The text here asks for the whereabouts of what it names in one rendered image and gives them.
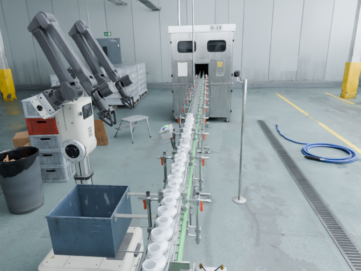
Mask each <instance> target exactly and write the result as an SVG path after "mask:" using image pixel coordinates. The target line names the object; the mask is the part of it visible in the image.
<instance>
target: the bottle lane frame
mask: <svg viewBox="0 0 361 271"><path fill-rule="evenodd" d="M199 110H200V109H199ZM200 112H201V110H200ZM200 112H198V115H199V116H198V117H201V113H200ZM199 121H200V120H199V119H198V122H199ZM199 126H200V124H199V123H198V124H197V127H196V129H197V130H196V132H197V133H198V130H199ZM195 137H196V138H197V139H196V140H195V141H194V145H193V154H192V156H193V157H196V152H197V151H196V147H197V150H198V140H199V137H198V134H197V135H196V136H195ZM192 161H193V166H191V167H190V174H189V180H188V186H187V196H186V197H188V199H192V198H193V187H194V186H193V182H192V181H193V180H194V179H193V178H192V173H193V174H194V177H195V171H196V161H197V159H193V160H192ZM186 204H187V208H188V210H187V212H184V214H183V219H181V220H182V221H183V222H182V225H180V226H182V229H181V231H180V238H179V239H180V241H179V245H177V246H179V248H178V252H177V254H178V255H177V261H186V255H187V245H188V239H189V236H187V218H188V221H189V225H190V207H191V206H192V204H191V202H188V203H186ZM188 229H190V228H189V227H188Z"/></svg>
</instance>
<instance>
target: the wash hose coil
mask: <svg viewBox="0 0 361 271"><path fill-rule="evenodd" d="M275 125H276V126H277V131H278V132H279V134H280V135H281V136H283V137H284V138H285V139H287V140H289V141H292V142H295V143H298V144H305V146H304V147H303V148H302V149H301V151H302V153H303V154H304V157H305V158H308V159H314V160H318V161H322V162H328V163H350V162H354V161H356V160H357V158H358V156H357V154H356V153H355V152H354V151H353V150H351V149H349V148H346V147H344V146H340V145H335V144H329V143H321V142H318V143H304V142H297V141H294V140H291V139H288V138H286V137H285V136H284V135H282V134H281V132H280V131H279V130H278V124H275ZM312 147H333V148H338V149H341V150H344V151H346V152H348V153H349V154H350V155H349V156H347V157H344V158H325V157H321V156H317V155H314V154H312V153H310V152H309V151H308V150H309V149H310V148H312ZM306 149H307V151H306ZM352 156H353V157H352Z"/></svg>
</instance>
